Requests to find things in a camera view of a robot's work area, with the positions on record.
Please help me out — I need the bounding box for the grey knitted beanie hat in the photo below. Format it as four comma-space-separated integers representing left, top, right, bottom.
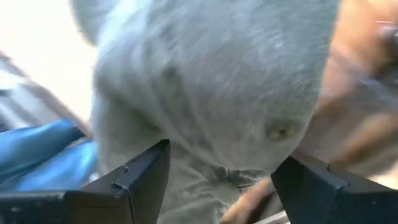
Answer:
70, 0, 341, 224

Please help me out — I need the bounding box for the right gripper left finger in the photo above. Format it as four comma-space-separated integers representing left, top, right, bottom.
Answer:
0, 139, 171, 224

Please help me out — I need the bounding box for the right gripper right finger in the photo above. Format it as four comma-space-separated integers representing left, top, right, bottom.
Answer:
270, 154, 398, 224

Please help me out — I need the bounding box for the person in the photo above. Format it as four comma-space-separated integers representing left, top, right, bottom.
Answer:
0, 119, 100, 192

